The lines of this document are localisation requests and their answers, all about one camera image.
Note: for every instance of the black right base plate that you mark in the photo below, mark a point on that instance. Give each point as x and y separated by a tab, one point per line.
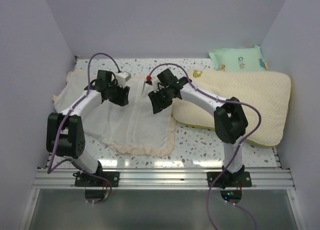
228	178

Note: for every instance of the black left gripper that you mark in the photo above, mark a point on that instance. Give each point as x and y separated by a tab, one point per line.
122	99

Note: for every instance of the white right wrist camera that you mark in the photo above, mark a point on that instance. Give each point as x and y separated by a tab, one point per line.
156	86

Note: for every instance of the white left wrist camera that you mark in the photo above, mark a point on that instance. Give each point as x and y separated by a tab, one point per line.
122	78

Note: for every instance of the green cartoon print pillow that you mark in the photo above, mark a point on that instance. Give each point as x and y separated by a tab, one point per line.
238	59

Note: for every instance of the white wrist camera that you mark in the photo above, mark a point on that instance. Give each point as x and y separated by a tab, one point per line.
156	86
122	78

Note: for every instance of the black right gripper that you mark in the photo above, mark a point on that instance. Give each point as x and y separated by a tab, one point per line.
157	104

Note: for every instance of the aluminium front rail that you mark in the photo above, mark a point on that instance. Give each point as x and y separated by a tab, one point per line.
171	179

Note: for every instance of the white pillowcase with cream ruffle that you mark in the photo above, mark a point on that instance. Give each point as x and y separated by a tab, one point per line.
131	129

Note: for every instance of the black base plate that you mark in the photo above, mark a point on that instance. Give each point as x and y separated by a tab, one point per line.
228	178
98	179

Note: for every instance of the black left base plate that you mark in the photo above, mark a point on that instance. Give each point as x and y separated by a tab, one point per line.
98	179

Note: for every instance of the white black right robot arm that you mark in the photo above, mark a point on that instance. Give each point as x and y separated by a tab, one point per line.
230	122

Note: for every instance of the cream yellow dotted pillow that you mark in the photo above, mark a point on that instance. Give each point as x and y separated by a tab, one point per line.
269	92

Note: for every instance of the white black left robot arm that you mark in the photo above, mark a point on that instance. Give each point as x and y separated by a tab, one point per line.
65	137

